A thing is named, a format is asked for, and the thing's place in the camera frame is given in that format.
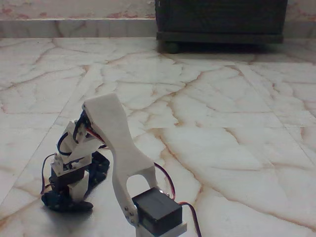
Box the dark navy patterned sock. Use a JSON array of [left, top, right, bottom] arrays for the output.
[[41, 152, 111, 214]]

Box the black caster wheel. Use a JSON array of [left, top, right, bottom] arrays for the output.
[[166, 41, 180, 54]]

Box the dark wheeled cabinet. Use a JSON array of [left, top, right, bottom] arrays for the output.
[[155, 0, 289, 45]]

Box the red black servo cable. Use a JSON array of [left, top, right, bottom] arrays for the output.
[[177, 201, 202, 237], [40, 154, 57, 196], [152, 162, 176, 201]]

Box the red white servo cable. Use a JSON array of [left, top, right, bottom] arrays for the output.
[[84, 122, 110, 151]]

